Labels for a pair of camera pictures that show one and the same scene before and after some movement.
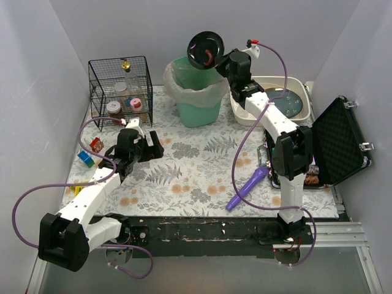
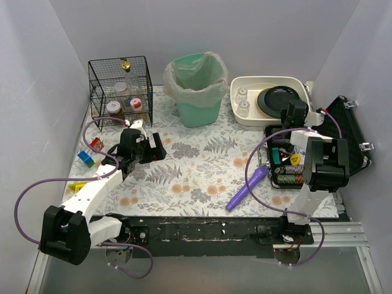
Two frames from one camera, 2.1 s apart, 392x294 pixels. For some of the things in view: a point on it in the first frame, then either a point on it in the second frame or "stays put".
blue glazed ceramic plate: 290,105 stays put
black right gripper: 223,64 -> 286,114
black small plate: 204,48 -> 273,100
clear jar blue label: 124,94 stays put
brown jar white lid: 114,109 stays put
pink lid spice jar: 136,104 stays put
